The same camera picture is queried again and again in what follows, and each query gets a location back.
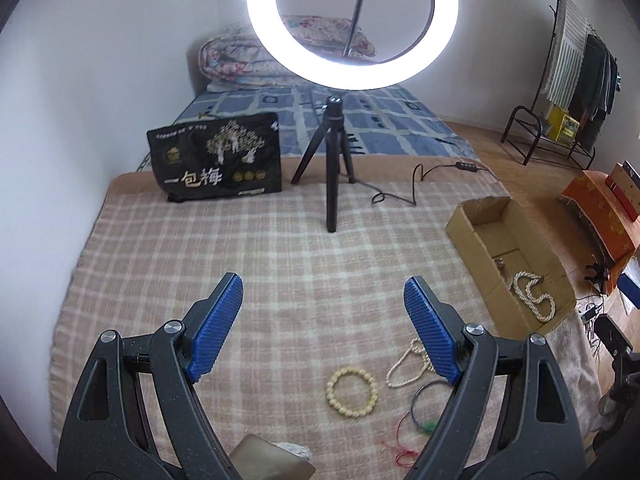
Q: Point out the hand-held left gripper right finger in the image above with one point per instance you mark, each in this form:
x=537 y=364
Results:
x=430 y=330

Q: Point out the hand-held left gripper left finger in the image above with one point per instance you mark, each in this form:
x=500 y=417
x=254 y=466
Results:
x=215 y=330

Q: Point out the black bangle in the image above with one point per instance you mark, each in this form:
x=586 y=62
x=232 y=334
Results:
x=413 y=402

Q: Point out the cardboard box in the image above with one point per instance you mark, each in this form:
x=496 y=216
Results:
x=480 y=240

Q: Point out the pink plaid blanket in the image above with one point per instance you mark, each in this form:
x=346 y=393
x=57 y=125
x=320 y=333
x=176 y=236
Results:
x=280 y=280

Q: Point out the small pearl earring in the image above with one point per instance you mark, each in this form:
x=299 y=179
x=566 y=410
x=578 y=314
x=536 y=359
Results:
x=498 y=261

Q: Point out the brown flat object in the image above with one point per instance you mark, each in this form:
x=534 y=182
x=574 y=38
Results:
x=260 y=460

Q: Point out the white fluffy object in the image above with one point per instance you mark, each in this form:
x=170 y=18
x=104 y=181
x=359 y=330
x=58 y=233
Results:
x=297 y=450

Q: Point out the black printed bag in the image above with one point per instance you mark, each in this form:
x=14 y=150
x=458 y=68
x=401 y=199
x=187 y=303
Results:
x=200 y=160

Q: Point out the small black clamp stand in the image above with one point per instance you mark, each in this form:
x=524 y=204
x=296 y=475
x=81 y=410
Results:
x=600 y=272

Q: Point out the black tripod stand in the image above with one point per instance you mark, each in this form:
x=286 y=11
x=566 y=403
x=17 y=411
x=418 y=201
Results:
x=332 y=170

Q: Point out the orange patterned box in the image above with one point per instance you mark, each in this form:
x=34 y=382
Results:
x=595 y=205

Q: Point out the blue patterned bedsheet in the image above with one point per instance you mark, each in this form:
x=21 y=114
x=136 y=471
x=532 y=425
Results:
x=385 y=120

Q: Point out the black clothes rack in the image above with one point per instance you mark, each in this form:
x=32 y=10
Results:
x=520 y=130

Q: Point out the dark red box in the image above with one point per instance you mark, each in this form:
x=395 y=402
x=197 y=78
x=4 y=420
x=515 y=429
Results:
x=622 y=185

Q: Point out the yellow box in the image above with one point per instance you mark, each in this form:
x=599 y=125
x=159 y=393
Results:
x=562 y=125

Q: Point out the striped hanging cloth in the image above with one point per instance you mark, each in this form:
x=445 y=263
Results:
x=565 y=55

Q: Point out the black phone holder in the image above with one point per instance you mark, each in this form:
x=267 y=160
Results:
x=357 y=10

